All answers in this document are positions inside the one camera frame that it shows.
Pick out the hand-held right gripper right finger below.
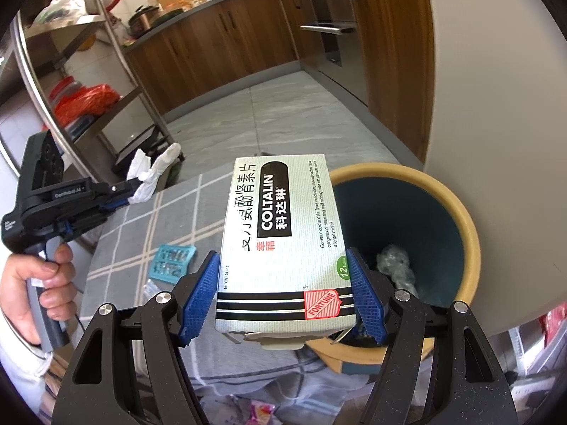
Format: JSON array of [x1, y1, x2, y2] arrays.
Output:
[[346, 247, 519, 425]]

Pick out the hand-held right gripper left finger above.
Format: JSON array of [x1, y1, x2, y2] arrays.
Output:
[[53, 251, 221, 425]]

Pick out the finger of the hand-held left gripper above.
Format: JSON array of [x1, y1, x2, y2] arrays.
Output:
[[95, 178, 145, 202], [64, 199, 130, 240]]

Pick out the white tissue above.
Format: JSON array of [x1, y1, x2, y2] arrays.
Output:
[[128, 142, 183, 204]]

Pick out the clear plastic wrap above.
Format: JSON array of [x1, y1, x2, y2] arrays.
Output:
[[376, 243, 418, 299]]

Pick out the yellow rimmed teal bin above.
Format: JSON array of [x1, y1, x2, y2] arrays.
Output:
[[305, 163, 481, 375]]

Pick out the white medicine box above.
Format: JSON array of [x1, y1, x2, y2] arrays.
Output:
[[215, 154, 360, 350]]

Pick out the person's left hand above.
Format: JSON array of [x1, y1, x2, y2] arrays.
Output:
[[0, 244, 78, 347]]

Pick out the teal blister pack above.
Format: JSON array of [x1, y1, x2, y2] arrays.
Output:
[[148, 243, 197, 281]]

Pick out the orange plastic bag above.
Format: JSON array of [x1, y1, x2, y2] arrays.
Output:
[[48, 83, 121, 128]]

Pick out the pink printed wrapper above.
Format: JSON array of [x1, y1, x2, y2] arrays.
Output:
[[248, 401, 273, 425]]

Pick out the dark cooking pot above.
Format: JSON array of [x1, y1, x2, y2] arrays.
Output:
[[128, 5, 161, 38]]

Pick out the stainless steel rack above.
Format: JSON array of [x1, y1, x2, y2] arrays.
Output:
[[9, 0, 187, 178]]

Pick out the wooden kitchen cabinets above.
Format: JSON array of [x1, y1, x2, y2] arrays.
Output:
[[126, 0, 435, 160]]

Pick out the person's white clothing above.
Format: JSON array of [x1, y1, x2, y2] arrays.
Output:
[[0, 314, 85, 408]]

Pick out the red printed packaging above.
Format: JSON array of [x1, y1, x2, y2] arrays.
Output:
[[538, 305, 567, 341]]

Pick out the translucent plastic bag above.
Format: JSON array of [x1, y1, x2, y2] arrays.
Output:
[[31, 0, 87, 27]]

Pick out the grey kitchen countertop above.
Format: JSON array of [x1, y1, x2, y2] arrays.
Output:
[[124, 0, 284, 49]]

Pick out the built-in steel oven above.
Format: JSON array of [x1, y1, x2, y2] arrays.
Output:
[[277, 0, 370, 107]]

